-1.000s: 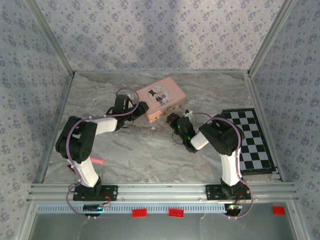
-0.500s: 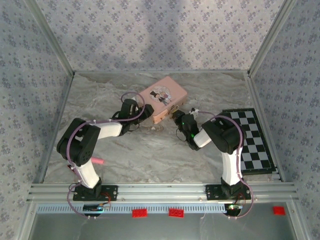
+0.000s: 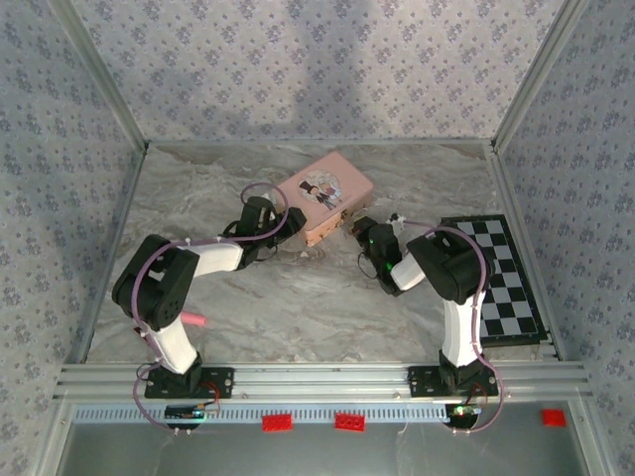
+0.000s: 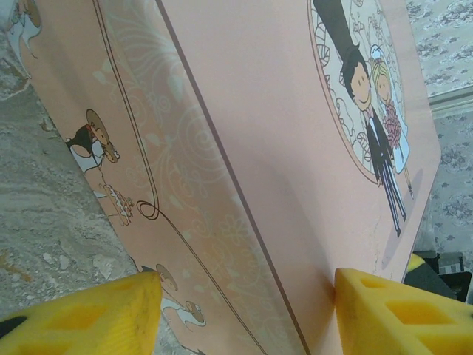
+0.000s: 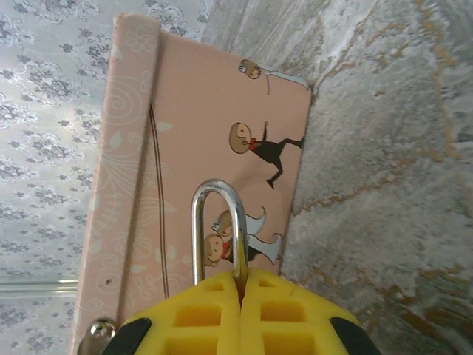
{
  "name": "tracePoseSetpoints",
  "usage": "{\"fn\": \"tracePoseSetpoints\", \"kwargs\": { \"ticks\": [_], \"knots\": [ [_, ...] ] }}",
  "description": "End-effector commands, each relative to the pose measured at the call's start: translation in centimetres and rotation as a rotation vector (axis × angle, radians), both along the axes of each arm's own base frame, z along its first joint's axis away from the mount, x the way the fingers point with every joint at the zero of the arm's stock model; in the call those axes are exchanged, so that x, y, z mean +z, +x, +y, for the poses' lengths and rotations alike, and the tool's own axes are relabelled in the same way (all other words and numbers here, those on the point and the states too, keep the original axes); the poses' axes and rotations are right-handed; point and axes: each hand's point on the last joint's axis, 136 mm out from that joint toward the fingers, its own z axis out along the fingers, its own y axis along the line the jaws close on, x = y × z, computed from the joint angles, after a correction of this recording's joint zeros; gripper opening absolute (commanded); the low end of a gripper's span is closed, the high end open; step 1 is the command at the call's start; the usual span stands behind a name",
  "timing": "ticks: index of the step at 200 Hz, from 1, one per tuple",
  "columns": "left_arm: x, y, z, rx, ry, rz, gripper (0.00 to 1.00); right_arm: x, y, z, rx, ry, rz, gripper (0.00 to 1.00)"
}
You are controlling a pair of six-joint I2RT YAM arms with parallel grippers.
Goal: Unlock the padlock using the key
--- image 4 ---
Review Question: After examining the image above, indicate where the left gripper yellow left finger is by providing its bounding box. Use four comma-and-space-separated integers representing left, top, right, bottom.
0, 271, 164, 355

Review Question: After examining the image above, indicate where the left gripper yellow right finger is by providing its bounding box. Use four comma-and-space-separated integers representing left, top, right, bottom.
333, 267, 473, 355

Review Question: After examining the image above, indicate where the pink wedding print box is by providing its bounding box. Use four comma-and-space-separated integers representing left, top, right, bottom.
7, 0, 443, 355

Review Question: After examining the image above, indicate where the black white chessboard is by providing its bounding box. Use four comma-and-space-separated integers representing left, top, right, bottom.
437, 252, 466, 277

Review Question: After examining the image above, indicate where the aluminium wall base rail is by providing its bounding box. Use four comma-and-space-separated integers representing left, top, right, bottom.
428, 87, 473, 120

